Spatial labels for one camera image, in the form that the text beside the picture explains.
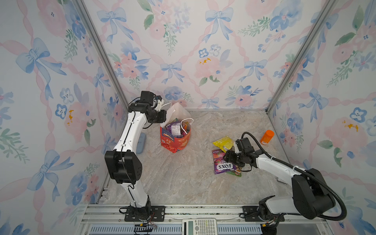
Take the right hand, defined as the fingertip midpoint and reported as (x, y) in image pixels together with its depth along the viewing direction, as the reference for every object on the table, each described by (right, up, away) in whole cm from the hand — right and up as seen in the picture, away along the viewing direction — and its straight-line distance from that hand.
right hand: (226, 158), depth 90 cm
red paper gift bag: (-30, +28, +5) cm, 41 cm away
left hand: (-36, +25, -6) cm, 44 cm away
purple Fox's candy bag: (-4, -4, -2) cm, 6 cm away
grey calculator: (-18, -28, -21) cm, 39 cm away
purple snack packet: (-31, +19, -6) cm, 37 cm away
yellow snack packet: (0, +8, +4) cm, 9 cm away
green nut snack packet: (+6, -8, -3) cm, 10 cm away
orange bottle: (+28, +12, +6) cm, 31 cm away
